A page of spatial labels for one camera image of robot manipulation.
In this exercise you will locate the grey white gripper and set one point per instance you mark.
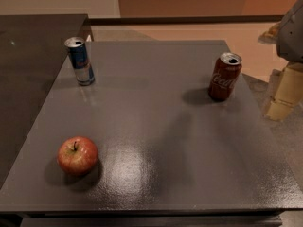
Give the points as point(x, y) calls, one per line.
point(291, 35)

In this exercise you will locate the red coca-cola can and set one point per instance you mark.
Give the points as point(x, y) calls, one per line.
point(224, 77)

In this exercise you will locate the blue silver redbull can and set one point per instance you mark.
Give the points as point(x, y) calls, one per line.
point(80, 61)

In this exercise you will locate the red apple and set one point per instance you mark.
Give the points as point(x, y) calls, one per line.
point(77, 156)

